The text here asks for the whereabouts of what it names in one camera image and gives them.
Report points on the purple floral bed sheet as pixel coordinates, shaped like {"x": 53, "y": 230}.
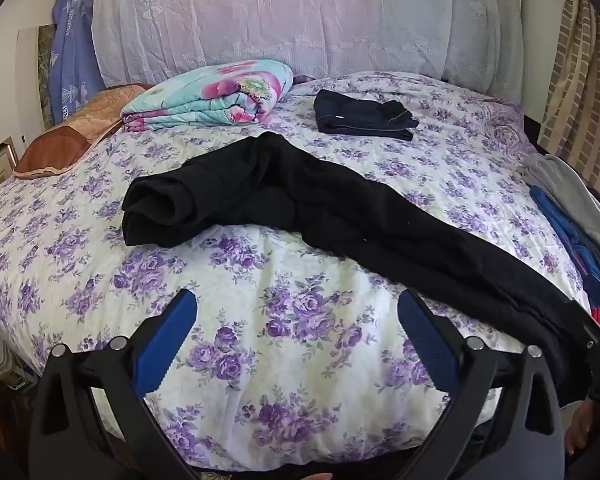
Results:
{"x": 260, "y": 320}

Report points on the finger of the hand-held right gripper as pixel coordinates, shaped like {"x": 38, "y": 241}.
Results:
{"x": 594, "y": 330}

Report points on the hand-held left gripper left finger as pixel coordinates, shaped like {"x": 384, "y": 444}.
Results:
{"x": 166, "y": 338}

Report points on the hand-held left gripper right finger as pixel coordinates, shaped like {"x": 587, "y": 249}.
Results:
{"x": 426, "y": 344}

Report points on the beige brick-pattern curtain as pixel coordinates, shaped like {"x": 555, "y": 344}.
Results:
{"x": 577, "y": 85}

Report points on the blue printed cloth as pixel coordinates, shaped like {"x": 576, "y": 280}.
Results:
{"x": 70, "y": 50}

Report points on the black pants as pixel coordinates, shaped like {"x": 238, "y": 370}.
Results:
{"x": 330, "y": 205}

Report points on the lilac lace headboard cover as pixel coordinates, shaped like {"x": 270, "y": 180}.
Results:
{"x": 300, "y": 15}

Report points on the person's right hand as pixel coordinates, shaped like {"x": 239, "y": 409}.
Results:
{"x": 577, "y": 427}

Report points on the blue garment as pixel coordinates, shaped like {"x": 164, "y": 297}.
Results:
{"x": 575, "y": 245}

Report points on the green patterned panel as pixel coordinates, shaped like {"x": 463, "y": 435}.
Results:
{"x": 46, "y": 72}

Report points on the folded turquoise floral blanket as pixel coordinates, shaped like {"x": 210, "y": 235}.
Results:
{"x": 215, "y": 92}

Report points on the brown patterned pillow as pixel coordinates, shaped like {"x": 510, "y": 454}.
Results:
{"x": 75, "y": 137}

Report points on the folded dark navy garment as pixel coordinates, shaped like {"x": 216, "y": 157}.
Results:
{"x": 360, "y": 112}

